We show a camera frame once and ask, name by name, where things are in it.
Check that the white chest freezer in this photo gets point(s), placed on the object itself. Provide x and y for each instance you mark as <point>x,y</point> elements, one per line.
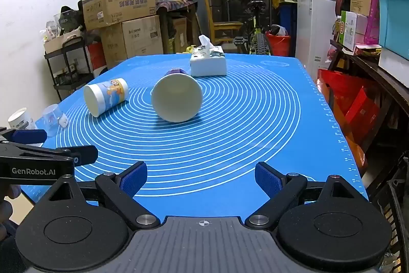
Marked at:
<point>314,33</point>

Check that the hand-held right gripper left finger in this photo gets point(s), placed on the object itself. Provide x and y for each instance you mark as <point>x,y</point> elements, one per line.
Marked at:
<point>134,179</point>

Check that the blue silicone baking mat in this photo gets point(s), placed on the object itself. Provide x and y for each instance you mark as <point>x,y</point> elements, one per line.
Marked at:
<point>230,135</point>

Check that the black bicycle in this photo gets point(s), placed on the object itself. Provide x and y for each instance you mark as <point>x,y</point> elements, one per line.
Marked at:
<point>255,33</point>

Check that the clear plastic cup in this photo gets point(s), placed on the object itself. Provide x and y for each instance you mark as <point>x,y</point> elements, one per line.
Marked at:
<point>52,118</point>

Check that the white tissue box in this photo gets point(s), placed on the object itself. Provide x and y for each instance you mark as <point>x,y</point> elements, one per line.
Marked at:
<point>208,65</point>

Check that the person's left hand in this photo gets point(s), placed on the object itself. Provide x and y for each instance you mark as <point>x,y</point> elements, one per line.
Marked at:
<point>7,198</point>

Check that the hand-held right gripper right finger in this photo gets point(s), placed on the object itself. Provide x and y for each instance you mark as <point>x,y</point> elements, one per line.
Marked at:
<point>267,179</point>

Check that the white paper cup cartoon print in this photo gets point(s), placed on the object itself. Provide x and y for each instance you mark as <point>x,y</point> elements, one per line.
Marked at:
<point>107,95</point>

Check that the red plastic bucket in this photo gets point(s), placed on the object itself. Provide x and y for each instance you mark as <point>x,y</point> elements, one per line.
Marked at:
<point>278,44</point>

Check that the white paper cup purple print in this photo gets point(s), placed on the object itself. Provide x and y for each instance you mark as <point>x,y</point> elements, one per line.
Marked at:
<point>175,97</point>

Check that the white printed cup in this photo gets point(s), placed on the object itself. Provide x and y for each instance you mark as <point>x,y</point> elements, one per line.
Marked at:
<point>19,119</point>

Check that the green white carton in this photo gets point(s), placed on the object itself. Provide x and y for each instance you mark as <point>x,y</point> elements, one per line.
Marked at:
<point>351,30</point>

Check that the black metal shelf cart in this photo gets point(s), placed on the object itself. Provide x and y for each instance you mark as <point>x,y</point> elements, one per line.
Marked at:
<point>68,68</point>

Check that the red gift bags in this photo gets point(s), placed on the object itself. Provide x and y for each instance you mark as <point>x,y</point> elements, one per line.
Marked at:
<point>348,100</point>

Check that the teal plastic storage bin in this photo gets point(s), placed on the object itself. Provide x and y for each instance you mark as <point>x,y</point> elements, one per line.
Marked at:
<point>394,17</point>

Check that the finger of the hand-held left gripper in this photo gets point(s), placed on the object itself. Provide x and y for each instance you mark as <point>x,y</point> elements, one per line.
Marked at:
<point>84,154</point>
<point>30,136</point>

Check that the wooden chair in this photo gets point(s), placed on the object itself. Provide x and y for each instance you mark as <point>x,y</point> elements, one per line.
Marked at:
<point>223,26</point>

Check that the pink transparent package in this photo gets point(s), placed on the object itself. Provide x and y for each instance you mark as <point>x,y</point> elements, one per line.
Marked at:
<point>372,17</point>

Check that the small open cardboard box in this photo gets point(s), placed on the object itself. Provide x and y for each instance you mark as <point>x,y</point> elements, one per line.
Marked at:
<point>60,40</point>

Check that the large plain cardboard box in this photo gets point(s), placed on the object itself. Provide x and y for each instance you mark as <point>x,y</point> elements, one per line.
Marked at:
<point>137,38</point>

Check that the printed open cardboard box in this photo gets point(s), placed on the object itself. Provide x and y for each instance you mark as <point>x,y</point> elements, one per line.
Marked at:
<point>118,8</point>

